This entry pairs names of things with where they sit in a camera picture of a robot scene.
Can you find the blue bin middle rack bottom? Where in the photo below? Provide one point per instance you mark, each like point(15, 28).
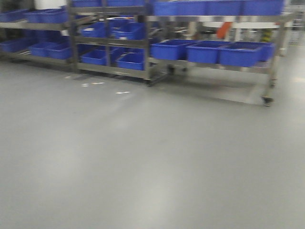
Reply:
point(134, 61)

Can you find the blue bin lower left cart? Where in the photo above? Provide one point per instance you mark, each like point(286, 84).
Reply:
point(172, 49)

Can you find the blue bin cart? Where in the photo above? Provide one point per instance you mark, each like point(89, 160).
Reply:
point(205, 51)
point(172, 49)
point(246, 54)

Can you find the blue bin lower middle cart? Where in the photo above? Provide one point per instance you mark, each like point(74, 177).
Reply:
point(205, 51)

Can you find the steel rack middle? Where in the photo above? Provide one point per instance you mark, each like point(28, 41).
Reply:
point(102, 31)

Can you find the steel rack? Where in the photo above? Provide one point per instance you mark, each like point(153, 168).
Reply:
point(42, 39)
point(102, 31)

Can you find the blue bin lower right cart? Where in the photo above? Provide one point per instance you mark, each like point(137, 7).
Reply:
point(246, 54)

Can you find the steel cart right on wheels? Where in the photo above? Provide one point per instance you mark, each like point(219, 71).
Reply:
point(229, 12)

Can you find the steel rack left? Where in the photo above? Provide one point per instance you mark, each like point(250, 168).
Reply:
point(42, 39)

